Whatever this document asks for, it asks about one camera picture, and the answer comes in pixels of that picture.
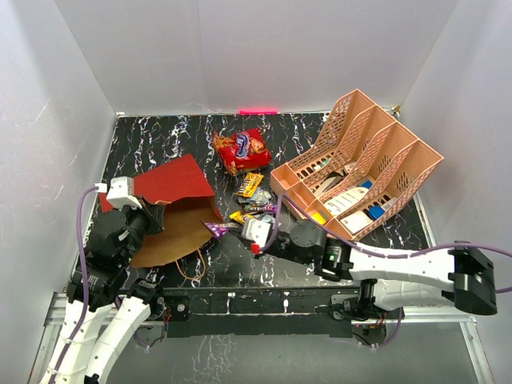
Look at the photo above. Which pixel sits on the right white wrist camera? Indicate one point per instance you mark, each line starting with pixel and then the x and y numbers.
pixel 256 233

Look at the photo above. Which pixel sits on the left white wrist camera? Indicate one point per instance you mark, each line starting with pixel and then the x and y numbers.
pixel 120 193

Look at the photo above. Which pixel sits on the blue cube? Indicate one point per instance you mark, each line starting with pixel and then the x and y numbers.
pixel 375 212

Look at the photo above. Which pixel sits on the purple candy packet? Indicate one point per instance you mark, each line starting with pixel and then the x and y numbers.
pixel 219 230
pixel 257 209

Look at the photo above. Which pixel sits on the red paper bag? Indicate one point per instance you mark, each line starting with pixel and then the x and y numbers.
pixel 190 200

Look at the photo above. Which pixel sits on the red cookie snack bag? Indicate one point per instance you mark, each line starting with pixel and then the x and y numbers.
pixel 242 152

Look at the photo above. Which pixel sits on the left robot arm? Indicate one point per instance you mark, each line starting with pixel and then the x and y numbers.
pixel 98 325

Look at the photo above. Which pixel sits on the white card pack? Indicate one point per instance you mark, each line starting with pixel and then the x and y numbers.
pixel 356 222

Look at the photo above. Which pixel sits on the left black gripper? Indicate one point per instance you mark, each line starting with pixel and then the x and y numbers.
pixel 155 212

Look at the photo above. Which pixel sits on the pink plastic file organizer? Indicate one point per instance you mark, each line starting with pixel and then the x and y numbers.
pixel 360 144

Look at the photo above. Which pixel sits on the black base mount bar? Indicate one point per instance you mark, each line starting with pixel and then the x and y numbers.
pixel 192 312

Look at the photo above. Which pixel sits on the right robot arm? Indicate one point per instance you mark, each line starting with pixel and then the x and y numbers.
pixel 390 279

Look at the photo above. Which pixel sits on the pink tape strip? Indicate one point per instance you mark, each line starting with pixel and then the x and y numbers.
pixel 264 111

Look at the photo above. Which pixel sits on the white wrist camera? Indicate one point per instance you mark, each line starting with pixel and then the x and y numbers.
pixel 256 233
pixel 120 193

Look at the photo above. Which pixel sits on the yellow cube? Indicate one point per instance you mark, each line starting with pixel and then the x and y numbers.
pixel 318 218

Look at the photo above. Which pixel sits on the white label card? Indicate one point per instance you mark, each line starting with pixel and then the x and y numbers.
pixel 345 200

